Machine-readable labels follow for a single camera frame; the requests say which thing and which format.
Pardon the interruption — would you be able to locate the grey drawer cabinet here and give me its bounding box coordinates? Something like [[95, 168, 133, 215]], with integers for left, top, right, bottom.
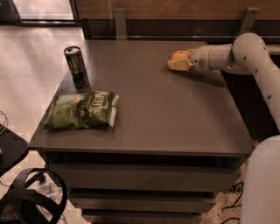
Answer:
[[31, 40, 252, 224]]

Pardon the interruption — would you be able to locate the green jalapeno chip bag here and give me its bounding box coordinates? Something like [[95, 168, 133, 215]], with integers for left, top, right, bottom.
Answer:
[[43, 91, 119, 130]]

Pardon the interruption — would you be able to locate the left metal bracket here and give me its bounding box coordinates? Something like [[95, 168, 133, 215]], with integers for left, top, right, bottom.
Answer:
[[114, 8, 127, 40]]

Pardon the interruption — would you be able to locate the black side table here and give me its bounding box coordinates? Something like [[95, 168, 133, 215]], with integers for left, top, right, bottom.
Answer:
[[0, 129, 28, 177]]

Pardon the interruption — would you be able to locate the orange fruit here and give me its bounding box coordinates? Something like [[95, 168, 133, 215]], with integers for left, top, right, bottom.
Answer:
[[171, 50, 189, 60]]

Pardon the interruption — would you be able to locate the black power cable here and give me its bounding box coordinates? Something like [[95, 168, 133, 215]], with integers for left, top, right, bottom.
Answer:
[[219, 182, 245, 224]]

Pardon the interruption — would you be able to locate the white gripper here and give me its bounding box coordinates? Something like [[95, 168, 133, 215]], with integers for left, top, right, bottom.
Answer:
[[167, 45, 212, 71]]

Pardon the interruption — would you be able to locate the dark energy drink can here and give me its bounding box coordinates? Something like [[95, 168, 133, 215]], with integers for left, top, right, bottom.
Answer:
[[64, 46, 89, 89]]

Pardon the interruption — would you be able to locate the right metal bracket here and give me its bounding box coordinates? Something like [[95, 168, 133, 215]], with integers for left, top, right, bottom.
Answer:
[[237, 7, 260, 36]]

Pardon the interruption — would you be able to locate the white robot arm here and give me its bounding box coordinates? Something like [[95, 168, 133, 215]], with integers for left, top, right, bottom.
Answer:
[[167, 32, 280, 224]]

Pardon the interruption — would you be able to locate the black round stool frame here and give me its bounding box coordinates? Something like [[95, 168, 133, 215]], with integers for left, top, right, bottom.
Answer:
[[0, 168, 67, 224]]

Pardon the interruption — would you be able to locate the metal bracket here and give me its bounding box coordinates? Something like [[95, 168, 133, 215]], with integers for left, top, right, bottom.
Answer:
[[237, 7, 260, 36], [114, 8, 127, 40]]

